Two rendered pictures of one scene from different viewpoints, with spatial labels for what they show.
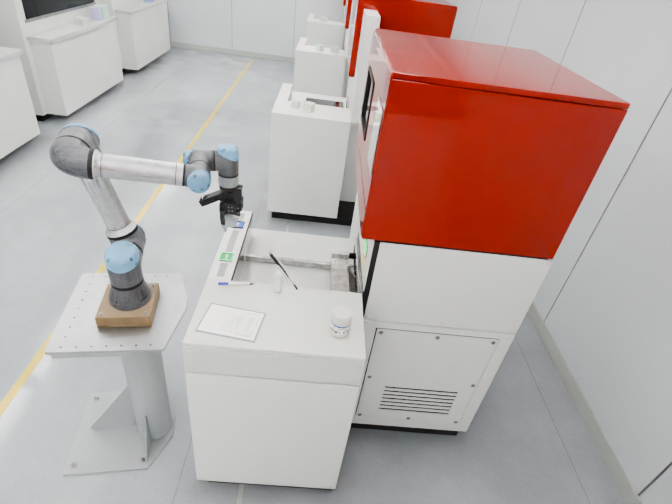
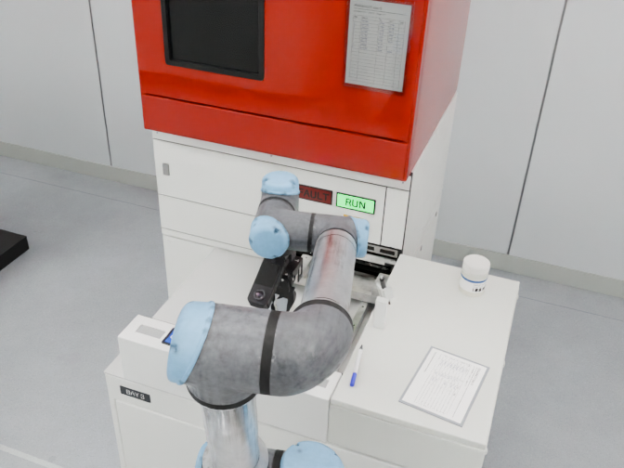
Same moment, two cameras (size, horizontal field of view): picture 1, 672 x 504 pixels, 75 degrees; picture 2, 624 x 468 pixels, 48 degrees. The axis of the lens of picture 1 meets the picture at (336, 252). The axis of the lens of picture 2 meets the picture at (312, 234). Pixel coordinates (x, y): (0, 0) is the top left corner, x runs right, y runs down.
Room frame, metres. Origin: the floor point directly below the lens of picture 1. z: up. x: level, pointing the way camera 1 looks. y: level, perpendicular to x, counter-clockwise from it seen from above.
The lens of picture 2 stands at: (0.93, 1.52, 2.11)
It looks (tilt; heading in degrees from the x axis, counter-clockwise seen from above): 33 degrees down; 294
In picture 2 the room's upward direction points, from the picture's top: 2 degrees clockwise
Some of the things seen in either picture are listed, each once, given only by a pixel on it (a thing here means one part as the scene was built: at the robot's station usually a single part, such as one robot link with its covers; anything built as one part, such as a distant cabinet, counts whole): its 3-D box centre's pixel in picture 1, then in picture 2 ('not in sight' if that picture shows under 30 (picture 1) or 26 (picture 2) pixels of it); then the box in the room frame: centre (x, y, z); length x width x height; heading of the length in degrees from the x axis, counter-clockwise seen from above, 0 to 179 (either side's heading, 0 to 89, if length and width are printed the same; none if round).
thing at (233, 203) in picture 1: (230, 198); (280, 263); (1.48, 0.44, 1.25); 0.09 x 0.08 x 0.12; 95
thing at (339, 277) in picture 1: (339, 279); (327, 279); (1.57, -0.04, 0.87); 0.36 x 0.08 x 0.03; 5
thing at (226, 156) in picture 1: (227, 160); (279, 201); (1.48, 0.45, 1.41); 0.09 x 0.08 x 0.11; 108
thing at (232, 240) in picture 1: (232, 253); (227, 375); (1.61, 0.47, 0.89); 0.55 x 0.09 x 0.14; 5
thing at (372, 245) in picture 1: (362, 228); (274, 206); (1.78, -0.11, 1.02); 0.82 x 0.03 x 0.40; 5
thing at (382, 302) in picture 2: (282, 277); (383, 301); (1.32, 0.19, 1.03); 0.06 x 0.04 x 0.13; 95
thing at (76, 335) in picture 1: (129, 319); not in sight; (1.24, 0.79, 0.75); 0.45 x 0.44 x 0.13; 104
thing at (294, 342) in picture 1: (279, 329); (433, 355); (1.18, 0.17, 0.89); 0.62 x 0.35 x 0.14; 95
